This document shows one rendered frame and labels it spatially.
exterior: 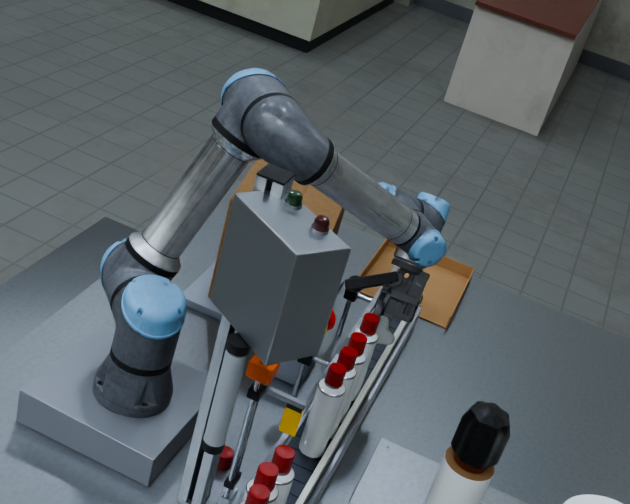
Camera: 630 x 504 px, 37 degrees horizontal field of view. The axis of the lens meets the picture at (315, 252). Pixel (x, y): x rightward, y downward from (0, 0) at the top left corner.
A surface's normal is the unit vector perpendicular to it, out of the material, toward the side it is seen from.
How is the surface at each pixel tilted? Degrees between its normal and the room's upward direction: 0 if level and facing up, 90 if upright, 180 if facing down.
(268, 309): 90
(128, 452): 90
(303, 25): 90
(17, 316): 0
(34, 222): 0
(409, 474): 0
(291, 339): 90
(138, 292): 8
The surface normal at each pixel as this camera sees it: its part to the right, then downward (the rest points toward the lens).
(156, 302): 0.33, -0.76
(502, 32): -0.36, 0.39
